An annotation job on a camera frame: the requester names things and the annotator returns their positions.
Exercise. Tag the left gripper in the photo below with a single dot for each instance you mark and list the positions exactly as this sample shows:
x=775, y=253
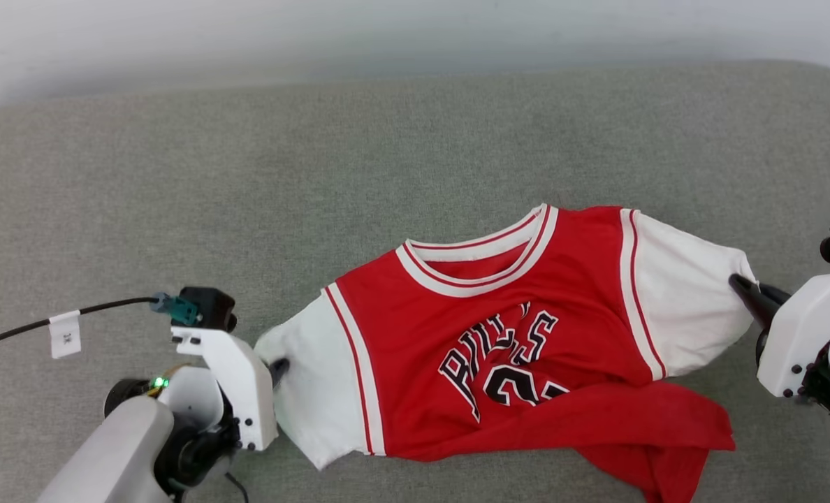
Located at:
x=191, y=433

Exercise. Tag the red and white basketball jersey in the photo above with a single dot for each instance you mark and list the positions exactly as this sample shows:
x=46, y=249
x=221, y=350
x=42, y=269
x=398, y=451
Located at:
x=513, y=335

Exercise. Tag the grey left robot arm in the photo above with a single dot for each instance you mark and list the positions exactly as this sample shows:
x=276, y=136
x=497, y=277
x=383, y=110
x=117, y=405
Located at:
x=111, y=454

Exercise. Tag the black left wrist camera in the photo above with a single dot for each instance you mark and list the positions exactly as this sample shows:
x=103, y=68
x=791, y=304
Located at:
x=211, y=307

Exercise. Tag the grey fabric sofa cushion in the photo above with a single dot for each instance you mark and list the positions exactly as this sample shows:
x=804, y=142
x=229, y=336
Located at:
x=317, y=175

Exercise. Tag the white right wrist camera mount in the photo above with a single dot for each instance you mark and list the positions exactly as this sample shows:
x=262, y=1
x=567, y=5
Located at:
x=806, y=328

